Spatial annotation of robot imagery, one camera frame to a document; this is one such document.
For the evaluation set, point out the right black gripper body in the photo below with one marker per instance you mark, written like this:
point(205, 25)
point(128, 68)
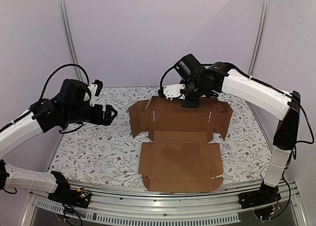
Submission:
point(189, 103)

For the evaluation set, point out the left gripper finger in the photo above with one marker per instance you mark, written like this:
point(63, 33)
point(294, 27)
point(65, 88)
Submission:
point(107, 121)
point(110, 112)

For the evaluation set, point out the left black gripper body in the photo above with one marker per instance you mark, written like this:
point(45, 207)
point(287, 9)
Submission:
point(76, 114)

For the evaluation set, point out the brown cardboard paper box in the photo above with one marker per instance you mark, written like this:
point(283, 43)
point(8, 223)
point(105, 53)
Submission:
point(180, 156)

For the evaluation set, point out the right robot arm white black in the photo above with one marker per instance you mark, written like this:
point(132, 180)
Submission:
point(223, 77)

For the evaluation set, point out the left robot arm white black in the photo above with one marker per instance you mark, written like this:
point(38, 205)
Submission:
point(36, 120)

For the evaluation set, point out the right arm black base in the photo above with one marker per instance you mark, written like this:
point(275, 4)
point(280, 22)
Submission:
point(264, 195)

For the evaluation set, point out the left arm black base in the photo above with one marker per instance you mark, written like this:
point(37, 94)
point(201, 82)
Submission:
point(64, 194)

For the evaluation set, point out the floral patterned table mat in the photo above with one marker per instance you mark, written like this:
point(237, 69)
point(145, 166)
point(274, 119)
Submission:
point(110, 155)

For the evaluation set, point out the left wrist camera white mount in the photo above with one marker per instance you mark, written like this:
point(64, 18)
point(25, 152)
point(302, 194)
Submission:
point(93, 90)

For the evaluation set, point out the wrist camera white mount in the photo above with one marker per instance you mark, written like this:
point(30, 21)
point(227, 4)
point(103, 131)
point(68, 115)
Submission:
point(174, 91)
point(93, 90)

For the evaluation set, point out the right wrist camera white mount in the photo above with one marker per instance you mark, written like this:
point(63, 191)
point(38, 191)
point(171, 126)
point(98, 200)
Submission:
point(174, 91)

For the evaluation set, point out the right aluminium frame post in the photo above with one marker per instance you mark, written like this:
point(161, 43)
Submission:
point(259, 36)

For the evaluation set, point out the aluminium frame post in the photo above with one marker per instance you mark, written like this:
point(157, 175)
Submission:
point(259, 36)
point(67, 30)

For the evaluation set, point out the left aluminium frame post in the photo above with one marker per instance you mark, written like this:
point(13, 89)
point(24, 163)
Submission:
point(67, 30)

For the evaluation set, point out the front aluminium rail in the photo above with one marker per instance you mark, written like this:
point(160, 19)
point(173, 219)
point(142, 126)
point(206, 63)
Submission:
point(135, 206)

